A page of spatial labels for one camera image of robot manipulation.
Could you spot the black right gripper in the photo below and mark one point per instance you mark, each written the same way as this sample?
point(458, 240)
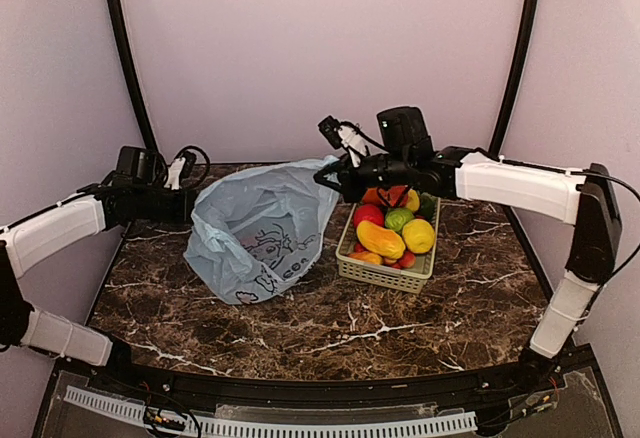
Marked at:
point(346, 183)

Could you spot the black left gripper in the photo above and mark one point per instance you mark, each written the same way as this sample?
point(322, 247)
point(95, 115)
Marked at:
point(185, 214)

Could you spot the orange persimmon fruit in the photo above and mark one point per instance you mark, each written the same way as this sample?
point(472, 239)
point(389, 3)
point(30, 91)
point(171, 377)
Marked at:
point(378, 197)

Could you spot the light green round fruit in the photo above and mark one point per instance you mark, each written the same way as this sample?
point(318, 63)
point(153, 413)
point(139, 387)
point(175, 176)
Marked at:
point(397, 218)

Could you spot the yellow lemon fruit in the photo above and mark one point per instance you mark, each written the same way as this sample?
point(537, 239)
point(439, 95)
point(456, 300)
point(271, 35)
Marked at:
point(413, 202)

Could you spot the light blue printed plastic bag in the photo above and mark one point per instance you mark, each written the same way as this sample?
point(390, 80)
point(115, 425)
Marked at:
point(256, 232)

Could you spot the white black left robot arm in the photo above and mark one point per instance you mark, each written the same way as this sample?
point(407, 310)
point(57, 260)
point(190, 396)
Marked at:
point(45, 238)

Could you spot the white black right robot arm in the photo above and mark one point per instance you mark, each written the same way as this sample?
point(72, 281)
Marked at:
point(575, 204)

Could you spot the large red fruit left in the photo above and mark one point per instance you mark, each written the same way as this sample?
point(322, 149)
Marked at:
point(368, 213)

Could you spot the yellow orange mango fruit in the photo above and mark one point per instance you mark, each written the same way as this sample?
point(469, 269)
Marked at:
point(380, 240)

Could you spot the bunch of small peaches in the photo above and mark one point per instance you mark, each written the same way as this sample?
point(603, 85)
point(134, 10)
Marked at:
point(407, 260)

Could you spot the pale green perforated basket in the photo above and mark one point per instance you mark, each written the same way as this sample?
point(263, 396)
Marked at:
point(411, 279)

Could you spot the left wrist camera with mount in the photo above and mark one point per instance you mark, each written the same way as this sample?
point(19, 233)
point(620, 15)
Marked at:
point(182, 166)

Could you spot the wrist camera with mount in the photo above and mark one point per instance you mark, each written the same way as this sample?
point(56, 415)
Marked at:
point(182, 166)
point(349, 137)

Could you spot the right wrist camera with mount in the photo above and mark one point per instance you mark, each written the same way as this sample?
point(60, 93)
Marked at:
point(349, 137)

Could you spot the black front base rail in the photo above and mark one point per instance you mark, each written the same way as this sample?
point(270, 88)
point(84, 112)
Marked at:
point(572, 401)

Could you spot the black right corner frame post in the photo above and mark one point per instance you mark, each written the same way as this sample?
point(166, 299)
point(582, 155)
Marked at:
point(520, 52)

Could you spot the black corner frame post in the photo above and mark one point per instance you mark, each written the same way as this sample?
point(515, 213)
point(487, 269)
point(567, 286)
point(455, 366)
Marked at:
point(520, 52)
point(121, 38)

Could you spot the black left corner frame post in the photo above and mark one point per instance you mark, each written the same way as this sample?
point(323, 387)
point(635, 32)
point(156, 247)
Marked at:
point(121, 38)

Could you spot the white slotted cable duct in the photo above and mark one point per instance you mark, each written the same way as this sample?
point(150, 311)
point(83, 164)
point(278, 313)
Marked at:
point(252, 422)

